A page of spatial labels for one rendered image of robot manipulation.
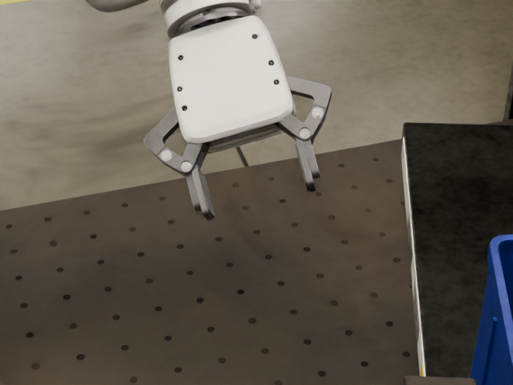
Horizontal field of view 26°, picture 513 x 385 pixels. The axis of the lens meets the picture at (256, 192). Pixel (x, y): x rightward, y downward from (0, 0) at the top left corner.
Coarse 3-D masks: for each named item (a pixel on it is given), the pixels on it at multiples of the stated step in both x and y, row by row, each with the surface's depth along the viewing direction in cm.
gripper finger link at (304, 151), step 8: (312, 112) 96; (320, 112) 96; (312, 120) 96; (320, 120) 96; (312, 128) 96; (320, 128) 97; (312, 136) 96; (296, 144) 95; (304, 144) 95; (304, 152) 94; (312, 152) 95; (304, 160) 94; (312, 160) 95; (304, 168) 94; (312, 168) 95; (304, 176) 94; (312, 176) 95; (320, 176) 95; (312, 184) 94
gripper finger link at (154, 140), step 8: (168, 120) 98; (176, 120) 97; (160, 128) 97; (168, 128) 97; (176, 128) 98; (152, 136) 97; (160, 136) 97; (168, 136) 98; (152, 144) 97; (160, 144) 97; (160, 152) 97
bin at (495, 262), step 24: (504, 240) 69; (504, 264) 71; (504, 288) 66; (504, 312) 64; (480, 336) 73; (504, 336) 63; (480, 360) 72; (504, 360) 65; (480, 384) 71; (504, 384) 64
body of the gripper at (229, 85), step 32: (192, 32) 97; (224, 32) 97; (256, 32) 97; (192, 64) 96; (224, 64) 96; (256, 64) 96; (192, 96) 96; (224, 96) 95; (256, 96) 95; (288, 96) 95; (192, 128) 96; (224, 128) 95; (256, 128) 97
